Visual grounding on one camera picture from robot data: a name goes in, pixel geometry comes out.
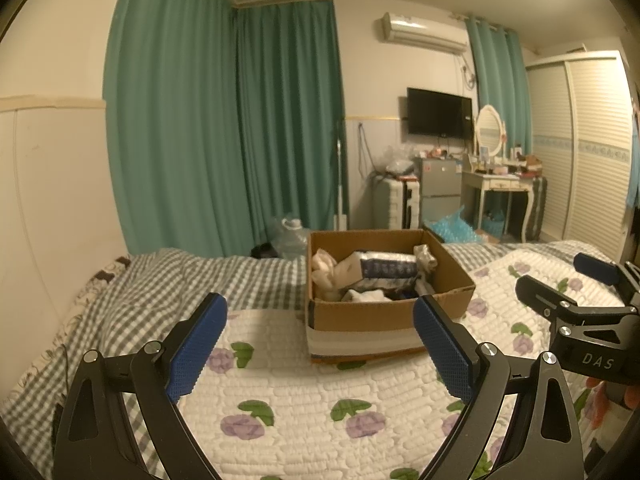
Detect white louvred wardrobe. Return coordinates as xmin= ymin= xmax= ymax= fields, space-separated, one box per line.
xmin=525 ymin=50 xmax=636 ymax=261

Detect white mop pole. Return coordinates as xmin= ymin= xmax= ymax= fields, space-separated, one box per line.
xmin=332 ymin=117 xmax=351 ymax=231

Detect black cable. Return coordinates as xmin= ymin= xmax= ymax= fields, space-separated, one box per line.
xmin=59 ymin=345 xmax=72 ymax=403

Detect hanging wall cables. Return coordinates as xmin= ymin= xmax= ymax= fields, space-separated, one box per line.
xmin=357 ymin=122 xmax=376 ymax=178

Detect air conditioner power cable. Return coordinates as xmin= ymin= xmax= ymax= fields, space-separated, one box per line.
xmin=457 ymin=52 xmax=478 ymax=88

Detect cardboard box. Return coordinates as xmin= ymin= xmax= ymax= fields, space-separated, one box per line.
xmin=305 ymin=228 xmax=476 ymax=365

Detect clear plastic bag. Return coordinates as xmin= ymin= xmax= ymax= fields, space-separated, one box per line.
xmin=377 ymin=145 xmax=416 ymax=176

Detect silver small fridge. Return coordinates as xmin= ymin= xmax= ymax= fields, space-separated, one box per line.
xmin=414 ymin=156 xmax=463 ymax=226

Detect white floral quilt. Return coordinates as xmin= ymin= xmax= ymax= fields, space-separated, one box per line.
xmin=125 ymin=247 xmax=640 ymax=480

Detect cream cloth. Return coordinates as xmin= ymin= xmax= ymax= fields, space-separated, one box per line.
xmin=412 ymin=244 xmax=439 ymax=281

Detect black wall television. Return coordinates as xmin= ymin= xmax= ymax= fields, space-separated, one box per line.
xmin=406 ymin=87 xmax=473 ymax=140

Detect green corner curtain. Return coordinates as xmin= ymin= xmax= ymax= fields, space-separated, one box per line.
xmin=232 ymin=0 xmax=351 ymax=246

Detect white ribbed suitcase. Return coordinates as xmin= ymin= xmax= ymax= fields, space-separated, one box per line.
xmin=375 ymin=177 xmax=421 ymax=231

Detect clear water jug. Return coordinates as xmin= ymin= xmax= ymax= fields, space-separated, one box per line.
xmin=272 ymin=215 xmax=308 ymax=261

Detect person's right hand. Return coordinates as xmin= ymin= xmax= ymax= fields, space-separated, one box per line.
xmin=585 ymin=377 xmax=623 ymax=413

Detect blue basket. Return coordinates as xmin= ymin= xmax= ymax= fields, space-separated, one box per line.
xmin=482 ymin=210 xmax=507 ymax=236

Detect white cloth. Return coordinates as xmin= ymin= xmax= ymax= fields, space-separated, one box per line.
xmin=312 ymin=249 xmax=351 ymax=301

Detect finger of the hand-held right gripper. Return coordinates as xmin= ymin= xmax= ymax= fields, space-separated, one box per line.
xmin=573 ymin=252 xmax=622 ymax=286
xmin=516 ymin=274 xmax=640 ymax=336

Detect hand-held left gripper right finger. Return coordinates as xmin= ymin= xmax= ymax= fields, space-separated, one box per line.
xmin=412 ymin=294 xmax=586 ymax=480

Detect white oval mirror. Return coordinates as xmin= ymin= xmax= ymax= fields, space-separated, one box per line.
xmin=475 ymin=105 xmax=505 ymax=156

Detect grey checked bedsheet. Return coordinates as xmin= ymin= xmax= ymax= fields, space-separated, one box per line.
xmin=0 ymin=240 xmax=583 ymax=480

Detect white fluffy sock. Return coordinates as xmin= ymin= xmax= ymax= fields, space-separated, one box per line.
xmin=342 ymin=287 xmax=393 ymax=304

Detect white dressing table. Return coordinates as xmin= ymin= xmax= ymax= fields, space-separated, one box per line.
xmin=460 ymin=167 xmax=535 ymax=243

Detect narrow green curtain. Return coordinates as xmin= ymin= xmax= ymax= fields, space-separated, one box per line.
xmin=465 ymin=15 xmax=532 ymax=156

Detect white air conditioner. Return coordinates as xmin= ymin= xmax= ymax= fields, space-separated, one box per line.
xmin=382 ymin=12 xmax=468 ymax=54

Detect wide green curtain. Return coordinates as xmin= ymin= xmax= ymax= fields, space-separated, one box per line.
xmin=103 ymin=0 xmax=241 ymax=256

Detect dark checked suitcase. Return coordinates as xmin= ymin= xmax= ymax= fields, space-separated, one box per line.
xmin=525 ymin=176 xmax=548 ymax=241

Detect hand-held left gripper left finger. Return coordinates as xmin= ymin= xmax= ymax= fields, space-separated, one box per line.
xmin=52 ymin=292 xmax=229 ymax=480

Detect blue plastic bags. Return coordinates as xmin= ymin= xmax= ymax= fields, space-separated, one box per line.
xmin=424 ymin=205 xmax=483 ymax=245

